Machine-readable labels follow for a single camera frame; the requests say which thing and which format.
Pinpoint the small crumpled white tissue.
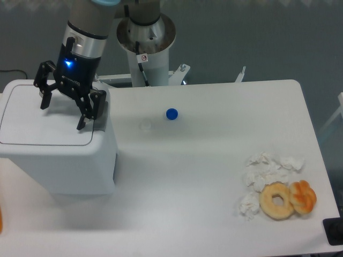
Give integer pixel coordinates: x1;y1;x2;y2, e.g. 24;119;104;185
238;192;260;221

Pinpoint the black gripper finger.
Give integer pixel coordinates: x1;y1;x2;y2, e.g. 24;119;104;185
33;61;59;110
75;89;107;131

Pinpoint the white trash can body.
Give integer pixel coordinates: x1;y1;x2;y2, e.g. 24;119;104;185
1;80;118;195

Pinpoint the blue bottle cap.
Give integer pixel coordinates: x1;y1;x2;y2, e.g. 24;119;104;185
166;108;178;120

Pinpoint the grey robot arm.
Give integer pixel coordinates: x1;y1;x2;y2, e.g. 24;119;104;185
33;1;160;130

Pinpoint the plain ring donut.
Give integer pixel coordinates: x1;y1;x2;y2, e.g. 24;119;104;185
259;183;294;220

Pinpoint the white stand at right edge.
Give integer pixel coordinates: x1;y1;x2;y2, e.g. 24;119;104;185
318;92;342;144

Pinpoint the black cable on pedestal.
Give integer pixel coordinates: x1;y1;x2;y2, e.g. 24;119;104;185
135;41;150;87

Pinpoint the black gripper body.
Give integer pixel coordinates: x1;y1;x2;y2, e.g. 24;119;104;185
53;45;101;102

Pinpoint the orange glazed twisted bun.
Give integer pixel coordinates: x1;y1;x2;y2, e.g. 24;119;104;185
289;180;317;215

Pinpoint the black device at table edge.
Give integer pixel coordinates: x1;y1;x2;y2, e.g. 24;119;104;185
323;217;342;246

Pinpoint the large crumpled white tissue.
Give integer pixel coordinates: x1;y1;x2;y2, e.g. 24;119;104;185
243;152;305;192

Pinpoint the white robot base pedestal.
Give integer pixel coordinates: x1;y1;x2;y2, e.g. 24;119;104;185
117;14;176;87

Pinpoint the orange object at left edge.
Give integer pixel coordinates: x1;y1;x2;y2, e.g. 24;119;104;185
0;207;3;234

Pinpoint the white trash can lid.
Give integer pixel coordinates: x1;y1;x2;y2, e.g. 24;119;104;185
1;84;93;146

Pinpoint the white table frame bracket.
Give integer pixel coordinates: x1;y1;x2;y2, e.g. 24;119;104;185
95;63;247;87

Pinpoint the black cable on floor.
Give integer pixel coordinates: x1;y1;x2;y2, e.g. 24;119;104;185
0;69;27;80

